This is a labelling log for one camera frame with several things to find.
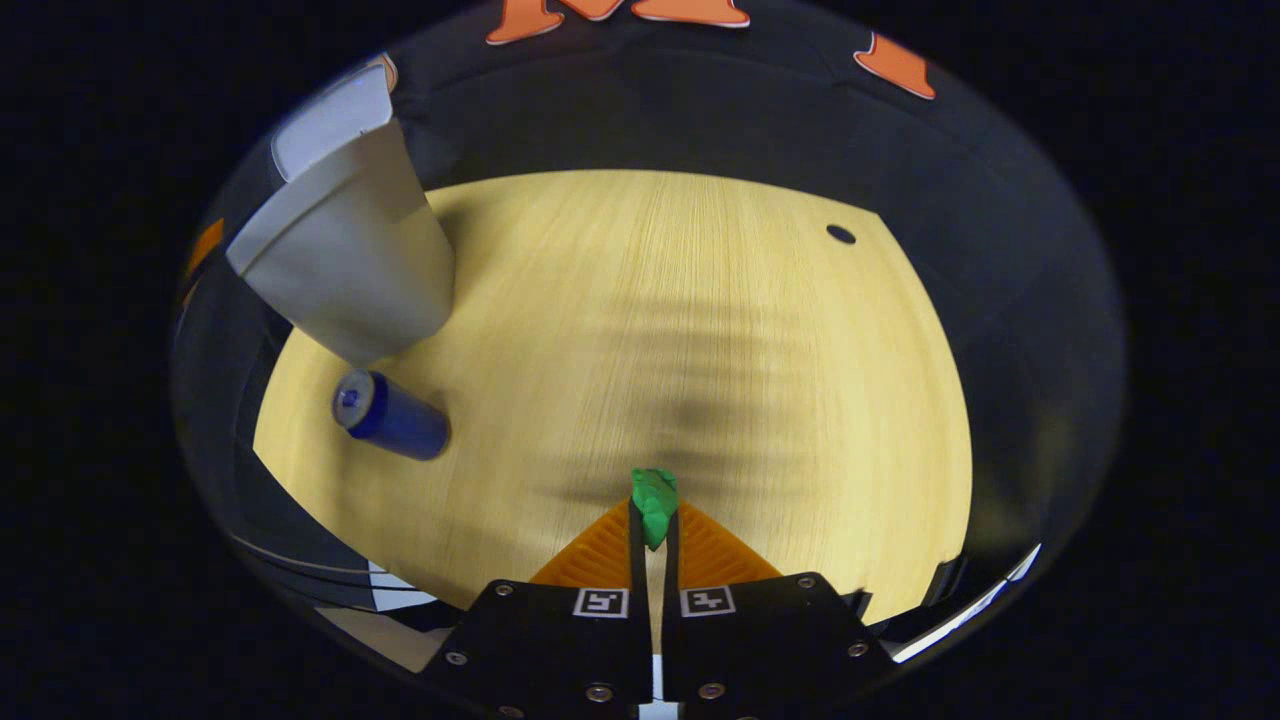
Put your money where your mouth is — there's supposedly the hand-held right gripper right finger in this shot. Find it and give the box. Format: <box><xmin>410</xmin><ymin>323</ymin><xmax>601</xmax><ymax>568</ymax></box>
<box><xmin>662</xmin><ymin>497</ymin><xmax>896</xmax><ymax>720</ymax></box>

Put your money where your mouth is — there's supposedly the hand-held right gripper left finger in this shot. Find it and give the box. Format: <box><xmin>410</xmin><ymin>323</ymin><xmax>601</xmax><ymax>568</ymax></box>
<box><xmin>425</xmin><ymin>497</ymin><xmax>656</xmax><ymax>720</ymax></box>

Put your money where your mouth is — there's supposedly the green paper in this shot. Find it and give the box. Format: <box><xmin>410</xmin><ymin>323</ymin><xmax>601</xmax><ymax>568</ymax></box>
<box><xmin>631</xmin><ymin>467</ymin><xmax>680</xmax><ymax>552</ymax></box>

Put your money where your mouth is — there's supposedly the white desktop garbage bin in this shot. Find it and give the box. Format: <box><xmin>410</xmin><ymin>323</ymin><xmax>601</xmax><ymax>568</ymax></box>
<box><xmin>225</xmin><ymin>62</ymin><xmax>457</xmax><ymax>368</ymax></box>

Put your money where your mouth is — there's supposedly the blue pop can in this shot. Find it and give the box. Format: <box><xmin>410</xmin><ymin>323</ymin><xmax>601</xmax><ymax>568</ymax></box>
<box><xmin>332</xmin><ymin>369</ymin><xmax>450</xmax><ymax>462</ymax></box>

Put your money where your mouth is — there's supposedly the wooden desktop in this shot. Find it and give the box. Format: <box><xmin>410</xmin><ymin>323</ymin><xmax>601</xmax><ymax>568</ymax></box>
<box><xmin>252</xmin><ymin>169</ymin><xmax>973</xmax><ymax>626</ymax></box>

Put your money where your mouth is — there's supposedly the white flat strip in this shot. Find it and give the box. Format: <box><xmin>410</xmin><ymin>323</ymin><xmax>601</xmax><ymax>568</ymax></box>
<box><xmin>890</xmin><ymin>543</ymin><xmax>1043</xmax><ymax>664</ymax></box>

